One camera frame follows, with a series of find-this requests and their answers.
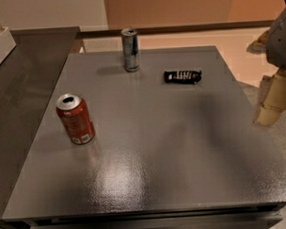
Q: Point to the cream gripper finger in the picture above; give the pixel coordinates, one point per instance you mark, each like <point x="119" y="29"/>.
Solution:
<point x="271" y="98"/>
<point x="259" y="45"/>

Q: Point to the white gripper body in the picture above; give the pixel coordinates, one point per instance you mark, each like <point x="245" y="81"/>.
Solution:
<point x="281" y="44"/>

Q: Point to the red coke can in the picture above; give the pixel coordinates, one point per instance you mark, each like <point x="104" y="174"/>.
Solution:
<point x="72" y="110"/>

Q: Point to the silver blue energy drink can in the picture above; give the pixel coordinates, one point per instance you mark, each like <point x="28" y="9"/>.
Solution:
<point x="130" y="49"/>

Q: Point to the black snack bar wrapper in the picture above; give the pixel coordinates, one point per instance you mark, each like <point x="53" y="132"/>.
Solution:
<point x="183" y="77"/>

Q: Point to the grey cabinet drawer front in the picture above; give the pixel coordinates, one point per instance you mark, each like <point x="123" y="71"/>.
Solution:
<point x="254" y="220"/>

